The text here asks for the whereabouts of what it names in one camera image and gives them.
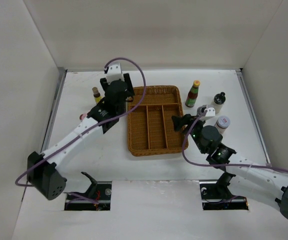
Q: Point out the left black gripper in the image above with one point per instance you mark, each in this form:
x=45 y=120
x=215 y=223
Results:
x=130 y=93

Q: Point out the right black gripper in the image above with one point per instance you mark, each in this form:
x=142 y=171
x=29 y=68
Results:
x=179 y=121

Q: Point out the red sauce bottle green label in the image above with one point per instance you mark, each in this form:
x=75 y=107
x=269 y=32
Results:
x=193 y=94

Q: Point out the jar with red white lid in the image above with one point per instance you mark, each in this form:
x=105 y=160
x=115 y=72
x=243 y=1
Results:
x=222 y=123

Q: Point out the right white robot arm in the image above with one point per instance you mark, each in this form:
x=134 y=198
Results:
x=240 y=177

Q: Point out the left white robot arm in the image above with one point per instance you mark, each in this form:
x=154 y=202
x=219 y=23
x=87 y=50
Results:
x=46 y=170

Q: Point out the brown bottle yellow label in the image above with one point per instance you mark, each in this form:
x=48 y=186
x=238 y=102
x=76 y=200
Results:
x=97 y=95

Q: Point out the salt shaker silver cap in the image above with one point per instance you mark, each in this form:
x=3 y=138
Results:
x=200 y=110

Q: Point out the brown wicker divided tray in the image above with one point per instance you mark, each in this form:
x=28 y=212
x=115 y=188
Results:
x=150 y=129

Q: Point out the pink cap spice jar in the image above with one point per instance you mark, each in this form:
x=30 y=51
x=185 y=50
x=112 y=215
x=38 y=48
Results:
x=82 y=116

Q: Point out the white bottle black cap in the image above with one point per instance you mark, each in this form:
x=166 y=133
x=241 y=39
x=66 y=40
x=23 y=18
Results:
x=218 y=101

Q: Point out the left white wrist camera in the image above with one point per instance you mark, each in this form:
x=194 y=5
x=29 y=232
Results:
x=113 y=72

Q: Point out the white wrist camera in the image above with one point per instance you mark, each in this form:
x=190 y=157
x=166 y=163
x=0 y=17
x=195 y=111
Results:
x=113 y=72
x=208 y=113

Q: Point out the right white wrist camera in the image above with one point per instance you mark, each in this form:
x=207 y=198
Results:
x=208 y=113

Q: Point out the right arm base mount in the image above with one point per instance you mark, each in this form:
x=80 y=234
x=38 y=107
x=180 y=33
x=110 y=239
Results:
x=215 y=195

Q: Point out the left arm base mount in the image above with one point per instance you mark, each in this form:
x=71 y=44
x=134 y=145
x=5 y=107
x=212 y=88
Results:
x=96 y=198

